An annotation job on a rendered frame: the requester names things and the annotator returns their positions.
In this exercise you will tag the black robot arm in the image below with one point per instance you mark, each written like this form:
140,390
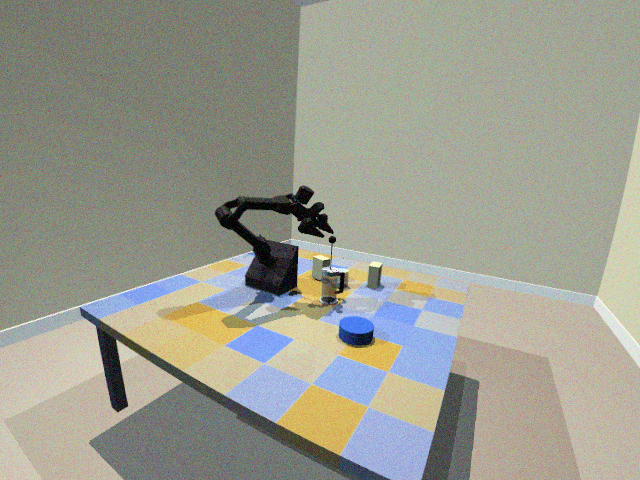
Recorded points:
280,204

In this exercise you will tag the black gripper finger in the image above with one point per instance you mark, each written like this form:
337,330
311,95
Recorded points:
325,226
313,230

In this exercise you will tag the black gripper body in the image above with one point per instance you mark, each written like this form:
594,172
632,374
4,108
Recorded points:
305,219

